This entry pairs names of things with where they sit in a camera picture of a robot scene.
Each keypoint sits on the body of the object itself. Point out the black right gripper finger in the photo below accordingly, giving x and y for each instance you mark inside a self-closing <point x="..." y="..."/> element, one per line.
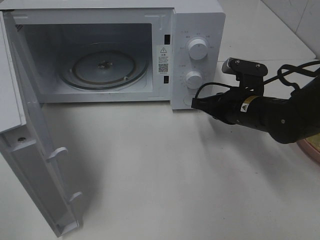
<point x="209" y="100"/>
<point x="207" y="106"/>

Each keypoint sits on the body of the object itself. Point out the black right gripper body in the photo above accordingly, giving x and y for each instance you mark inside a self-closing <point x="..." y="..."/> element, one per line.
<point x="226" y="106"/>

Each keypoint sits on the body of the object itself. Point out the pink round plate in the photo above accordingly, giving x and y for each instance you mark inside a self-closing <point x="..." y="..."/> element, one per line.
<point x="309" y="150"/>

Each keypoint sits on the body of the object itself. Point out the white microwave door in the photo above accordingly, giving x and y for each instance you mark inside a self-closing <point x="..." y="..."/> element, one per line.
<point x="25" y="141"/>

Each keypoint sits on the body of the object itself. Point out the toast sandwich with lettuce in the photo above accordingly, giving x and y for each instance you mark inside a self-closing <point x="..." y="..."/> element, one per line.
<point x="314" y="141"/>

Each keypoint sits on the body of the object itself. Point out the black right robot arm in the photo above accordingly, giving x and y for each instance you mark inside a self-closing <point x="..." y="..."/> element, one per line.
<point x="286" y="120"/>

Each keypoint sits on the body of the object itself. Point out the lower white timer knob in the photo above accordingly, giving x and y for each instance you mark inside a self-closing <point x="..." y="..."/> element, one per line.
<point x="193" y="79"/>

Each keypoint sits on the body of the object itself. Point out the upper white power knob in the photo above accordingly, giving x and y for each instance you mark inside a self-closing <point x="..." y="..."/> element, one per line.
<point x="197" y="48"/>

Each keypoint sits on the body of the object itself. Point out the white warning label sticker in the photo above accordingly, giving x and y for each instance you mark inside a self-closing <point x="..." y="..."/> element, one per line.
<point x="163" y="58"/>

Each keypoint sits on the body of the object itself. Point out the glass microwave turntable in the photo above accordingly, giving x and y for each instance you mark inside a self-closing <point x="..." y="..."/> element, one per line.
<point x="104" y="65"/>

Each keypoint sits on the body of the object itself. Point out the white microwave oven body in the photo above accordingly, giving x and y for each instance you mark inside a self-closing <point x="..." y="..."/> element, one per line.
<point x="53" y="27"/>

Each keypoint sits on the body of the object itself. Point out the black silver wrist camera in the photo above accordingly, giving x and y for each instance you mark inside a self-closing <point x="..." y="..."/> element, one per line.
<point x="249" y="74"/>

